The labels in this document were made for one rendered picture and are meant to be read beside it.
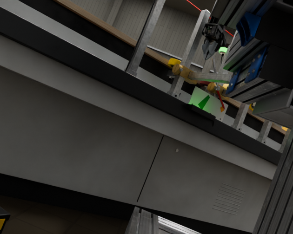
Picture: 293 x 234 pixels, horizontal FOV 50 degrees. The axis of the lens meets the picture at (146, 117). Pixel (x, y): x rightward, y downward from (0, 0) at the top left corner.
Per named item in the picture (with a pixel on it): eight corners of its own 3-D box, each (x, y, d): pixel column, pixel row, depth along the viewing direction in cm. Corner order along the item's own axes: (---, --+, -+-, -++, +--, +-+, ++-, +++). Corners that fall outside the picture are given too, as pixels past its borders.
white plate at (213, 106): (222, 122, 169) (229, 105, 170) (188, 104, 155) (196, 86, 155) (221, 122, 170) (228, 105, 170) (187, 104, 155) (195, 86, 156)
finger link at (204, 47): (196, 54, 147) (203, 36, 147) (200, 59, 151) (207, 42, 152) (201, 55, 145) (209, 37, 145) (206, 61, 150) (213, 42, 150)
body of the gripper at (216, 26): (200, 34, 146) (209, 10, 147) (207, 42, 153) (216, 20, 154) (215, 36, 142) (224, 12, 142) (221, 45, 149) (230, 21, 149)
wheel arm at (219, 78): (231, 86, 132) (235, 76, 133) (226, 82, 130) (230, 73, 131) (170, 79, 169) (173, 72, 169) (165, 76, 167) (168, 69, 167)
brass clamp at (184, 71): (196, 84, 155) (200, 75, 155) (177, 73, 148) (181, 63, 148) (189, 83, 160) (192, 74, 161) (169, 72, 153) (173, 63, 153)
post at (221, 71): (205, 130, 165) (238, 46, 168) (201, 128, 163) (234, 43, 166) (201, 129, 168) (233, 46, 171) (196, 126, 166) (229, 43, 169)
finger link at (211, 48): (201, 55, 145) (209, 37, 145) (206, 61, 150) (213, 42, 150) (207, 56, 143) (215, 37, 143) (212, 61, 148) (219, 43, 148)
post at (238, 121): (237, 137, 179) (267, 59, 182) (233, 135, 177) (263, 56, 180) (232, 135, 182) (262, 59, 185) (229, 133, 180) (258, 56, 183)
